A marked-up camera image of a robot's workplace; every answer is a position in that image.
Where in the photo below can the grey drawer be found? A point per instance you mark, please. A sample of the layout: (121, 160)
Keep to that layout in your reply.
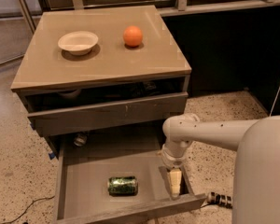
(105, 115)
(82, 196)

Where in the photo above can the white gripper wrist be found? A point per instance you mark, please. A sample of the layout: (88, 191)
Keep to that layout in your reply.
(174, 160)

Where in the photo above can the grey drawer cabinet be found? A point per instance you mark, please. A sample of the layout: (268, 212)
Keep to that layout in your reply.
(50, 78)

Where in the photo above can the black power strip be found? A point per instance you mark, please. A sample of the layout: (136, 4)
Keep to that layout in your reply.
(220, 200)

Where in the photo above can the silver can at back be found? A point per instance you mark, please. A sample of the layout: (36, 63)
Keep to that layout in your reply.
(80, 139)

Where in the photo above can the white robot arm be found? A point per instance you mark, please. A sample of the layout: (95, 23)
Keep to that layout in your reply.
(256, 185)

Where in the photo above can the green soda can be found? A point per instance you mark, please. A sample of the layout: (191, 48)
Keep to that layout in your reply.
(122, 185)

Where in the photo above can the grey top drawer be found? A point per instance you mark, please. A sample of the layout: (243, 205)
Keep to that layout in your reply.
(105, 115)

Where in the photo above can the orange fruit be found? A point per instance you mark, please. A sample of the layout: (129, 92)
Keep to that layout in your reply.
(132, 36)

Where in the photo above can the white paper bowl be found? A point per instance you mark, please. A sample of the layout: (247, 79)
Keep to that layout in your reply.
(78, 43)

